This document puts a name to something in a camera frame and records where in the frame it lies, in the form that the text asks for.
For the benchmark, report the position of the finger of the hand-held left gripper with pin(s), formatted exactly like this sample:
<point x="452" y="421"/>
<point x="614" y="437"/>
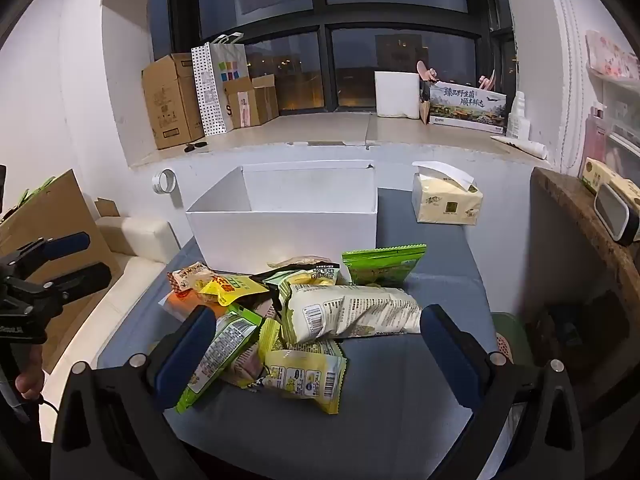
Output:
<point x="67" y="244"/>
<point x="85" y="279"/>

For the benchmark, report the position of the white plastic bottles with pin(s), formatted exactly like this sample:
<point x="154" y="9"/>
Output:
<point x="519" y="117"/>

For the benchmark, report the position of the yellow green tissue pack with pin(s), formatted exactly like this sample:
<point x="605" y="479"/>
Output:
<point x="602" y="175"/>

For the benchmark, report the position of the tan printed snack bag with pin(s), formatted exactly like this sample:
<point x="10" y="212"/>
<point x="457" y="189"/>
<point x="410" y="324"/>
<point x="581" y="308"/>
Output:
<point x="192" y="275"/>

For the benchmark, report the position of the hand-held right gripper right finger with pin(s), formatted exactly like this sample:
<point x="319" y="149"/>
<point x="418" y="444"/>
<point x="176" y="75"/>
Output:
<point x="450" y="357"/>

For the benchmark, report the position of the person's left hand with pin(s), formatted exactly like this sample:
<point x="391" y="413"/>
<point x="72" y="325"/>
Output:
<point x="29" y="377"/>

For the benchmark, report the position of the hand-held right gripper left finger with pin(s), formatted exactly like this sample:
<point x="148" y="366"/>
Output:
<point x="186" y="357"/>

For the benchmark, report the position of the large brown cardboard box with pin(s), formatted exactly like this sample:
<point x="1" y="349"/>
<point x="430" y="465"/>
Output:
<point x="170" y="105"/>

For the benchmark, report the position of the small open cardboard box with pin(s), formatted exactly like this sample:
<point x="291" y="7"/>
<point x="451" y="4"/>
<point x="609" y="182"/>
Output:
<point x="266" y="97"/>

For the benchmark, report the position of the pink plastic item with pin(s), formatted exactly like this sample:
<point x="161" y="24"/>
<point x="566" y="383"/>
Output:
<point x="487" y="81"/>
<point x="427" y="71"/>

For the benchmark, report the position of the brown wooden side table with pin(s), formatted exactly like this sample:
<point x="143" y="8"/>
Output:
<point x="575" y="220"/>

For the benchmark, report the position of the cream tissue box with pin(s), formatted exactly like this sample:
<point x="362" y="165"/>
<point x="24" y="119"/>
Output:
<point x="445" y="205"/>

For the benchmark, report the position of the white container on sill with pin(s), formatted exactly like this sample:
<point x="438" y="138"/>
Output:
<point x="396" y="94"/>

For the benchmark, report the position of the flat brown cardboard sheet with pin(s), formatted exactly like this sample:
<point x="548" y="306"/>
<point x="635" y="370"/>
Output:
<point x="60" y="220"/>

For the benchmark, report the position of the dotted white paper bag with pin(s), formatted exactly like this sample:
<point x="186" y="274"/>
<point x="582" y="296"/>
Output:
<point x="217" y="90"/>

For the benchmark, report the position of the green waste bin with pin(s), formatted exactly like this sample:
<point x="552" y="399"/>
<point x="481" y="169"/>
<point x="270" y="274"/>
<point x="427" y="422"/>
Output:
<point x="510" y="332"/>

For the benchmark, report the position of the white desk clock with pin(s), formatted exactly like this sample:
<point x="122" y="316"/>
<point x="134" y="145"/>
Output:
<point x="612" y="212"/>

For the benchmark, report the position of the printed landscape gift box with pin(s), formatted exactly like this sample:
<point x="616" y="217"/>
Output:
<point x="467" y="107"/>

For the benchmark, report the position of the small box with pink label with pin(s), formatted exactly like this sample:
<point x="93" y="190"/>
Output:
<point x="242" y="105"/>

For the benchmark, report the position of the white storage box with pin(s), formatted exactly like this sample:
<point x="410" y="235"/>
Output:
<point x="280" y="220"/>

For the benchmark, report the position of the green pea snack bag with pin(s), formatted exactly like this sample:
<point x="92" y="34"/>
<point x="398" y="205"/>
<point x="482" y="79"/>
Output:
<point x="382" y="264"/>

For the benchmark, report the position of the small black item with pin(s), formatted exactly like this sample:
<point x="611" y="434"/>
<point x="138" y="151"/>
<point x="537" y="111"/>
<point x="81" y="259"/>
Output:
<point x="195" y="147"/>

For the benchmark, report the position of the white wall shelf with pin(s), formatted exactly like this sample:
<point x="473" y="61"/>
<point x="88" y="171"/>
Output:
<point x="622" y="110"/>

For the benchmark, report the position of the orange snack bag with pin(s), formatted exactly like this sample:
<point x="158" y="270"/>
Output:
<point x="179" y="302"/>

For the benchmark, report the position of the cream cushioned stool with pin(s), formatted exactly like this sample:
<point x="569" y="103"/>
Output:
<point x="135" y="237"/>

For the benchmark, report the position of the dark window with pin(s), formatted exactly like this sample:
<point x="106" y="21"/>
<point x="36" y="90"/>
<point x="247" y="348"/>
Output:
<point x="320" y="35"/>

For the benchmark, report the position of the white tube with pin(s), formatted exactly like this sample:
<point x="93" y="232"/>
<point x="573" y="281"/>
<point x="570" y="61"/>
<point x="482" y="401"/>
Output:
<point x="522" y="146"/>

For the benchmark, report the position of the pink packet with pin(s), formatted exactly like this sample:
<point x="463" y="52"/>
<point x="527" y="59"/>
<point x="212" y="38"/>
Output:
<point x="598" y="140"/>

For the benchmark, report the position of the pink floral pack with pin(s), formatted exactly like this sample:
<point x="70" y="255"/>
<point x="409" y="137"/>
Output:
<point x="612" y="55"/>

